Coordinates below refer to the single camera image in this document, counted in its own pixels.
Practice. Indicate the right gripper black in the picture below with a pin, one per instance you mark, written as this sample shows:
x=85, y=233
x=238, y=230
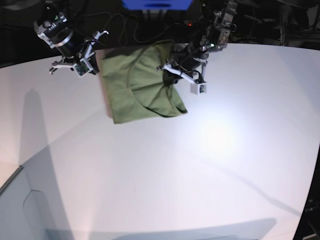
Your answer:
x=77, y=50

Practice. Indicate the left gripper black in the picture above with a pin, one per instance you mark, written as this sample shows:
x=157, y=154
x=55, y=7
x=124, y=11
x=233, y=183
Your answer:
x=184, y=57

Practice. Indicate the green T-shirt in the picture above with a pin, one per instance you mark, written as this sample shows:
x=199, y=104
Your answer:
x=134, y=88

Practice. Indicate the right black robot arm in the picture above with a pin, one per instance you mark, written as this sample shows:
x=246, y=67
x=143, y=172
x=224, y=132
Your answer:
x=57, y=28

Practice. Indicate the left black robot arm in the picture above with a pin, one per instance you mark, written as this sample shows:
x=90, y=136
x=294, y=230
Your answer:
x=209, y=34

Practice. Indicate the blue box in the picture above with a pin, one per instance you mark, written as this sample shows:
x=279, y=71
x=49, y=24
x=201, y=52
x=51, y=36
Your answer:
x=180, y=5

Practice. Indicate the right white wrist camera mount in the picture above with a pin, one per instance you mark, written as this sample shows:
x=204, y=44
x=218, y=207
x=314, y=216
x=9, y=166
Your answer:
x=80, y=70

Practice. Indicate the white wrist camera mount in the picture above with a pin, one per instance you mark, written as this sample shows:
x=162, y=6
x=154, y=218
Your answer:
x=195, y=78
x=80, y=70

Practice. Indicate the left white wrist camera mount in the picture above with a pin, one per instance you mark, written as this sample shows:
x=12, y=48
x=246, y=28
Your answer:
x=195, y=78

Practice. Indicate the white power strip red switch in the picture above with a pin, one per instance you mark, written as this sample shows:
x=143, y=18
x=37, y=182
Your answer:
x=190, y=23

